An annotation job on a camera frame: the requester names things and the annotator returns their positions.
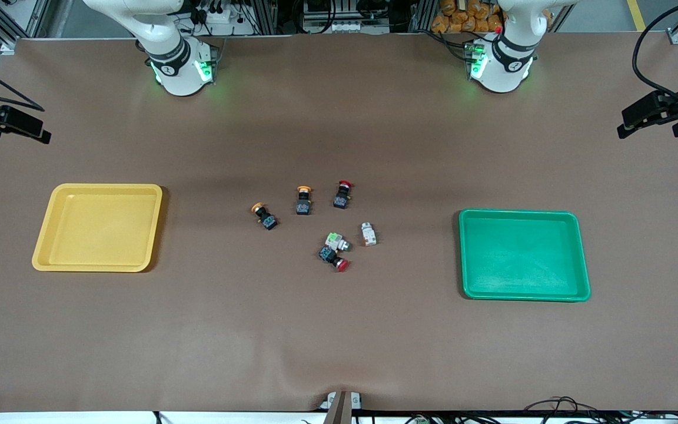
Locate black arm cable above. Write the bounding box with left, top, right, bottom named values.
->
left=0, top=53, right=45, bottom=112
left=632, top=0, right=678, bottom=112

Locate green plastic tray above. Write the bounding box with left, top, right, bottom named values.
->
left=458, top=210, right=591, bottom=302

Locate white power strip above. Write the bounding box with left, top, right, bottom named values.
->
left=198, top=6, right=257, bottom=36

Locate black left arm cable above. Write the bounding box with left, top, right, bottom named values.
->
left=632, top=0, right=678, bottom=112

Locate red mushroom push button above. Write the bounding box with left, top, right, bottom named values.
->
left=318, top=246, right=350, bottom=273
left=333, top=181, right=354, bottom=210

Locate brown table cover mat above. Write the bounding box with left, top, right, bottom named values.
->
left=0, top=32, right=678, bottom=413

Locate yellow plastic tray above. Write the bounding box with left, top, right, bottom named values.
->
left=32, top=183, right=164, bottom=273

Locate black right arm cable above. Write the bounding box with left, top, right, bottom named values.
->
left=0, top=53, right=45, bottom=112

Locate yellow mushroom push button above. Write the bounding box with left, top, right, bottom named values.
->
left=251, top=202, right=279, bottom=231
left=295, top=185, right=314, bottom=216

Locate black cable bundle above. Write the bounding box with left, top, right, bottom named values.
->
left=521, top=396, right=678, bottom=424

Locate orange bagged goods pile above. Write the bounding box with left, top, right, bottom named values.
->
left=431, top=0, right=504, bottom=34

